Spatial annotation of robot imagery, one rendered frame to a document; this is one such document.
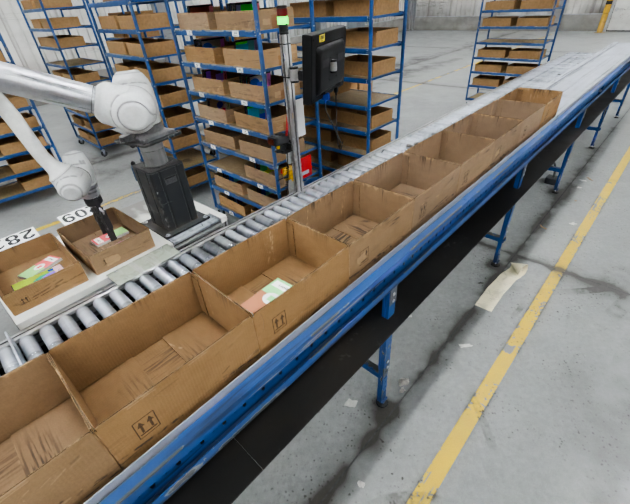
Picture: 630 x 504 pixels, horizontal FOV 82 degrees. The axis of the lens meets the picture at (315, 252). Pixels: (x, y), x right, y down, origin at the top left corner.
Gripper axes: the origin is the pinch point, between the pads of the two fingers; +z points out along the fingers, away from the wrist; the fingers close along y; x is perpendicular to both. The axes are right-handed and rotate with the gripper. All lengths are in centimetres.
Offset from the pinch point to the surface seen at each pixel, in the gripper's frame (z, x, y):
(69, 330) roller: 4, -38, 50
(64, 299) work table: 3.9, -32.9, 29.8
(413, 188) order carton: -10, 107, 109
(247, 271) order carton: -14, 11, 97
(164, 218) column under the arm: -4.8, 21.0, 19.9
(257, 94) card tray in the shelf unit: -40, 119, -12
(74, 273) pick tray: -2.1, -24.7, 25.2
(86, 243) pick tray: 3.0, -9.9, -5.1
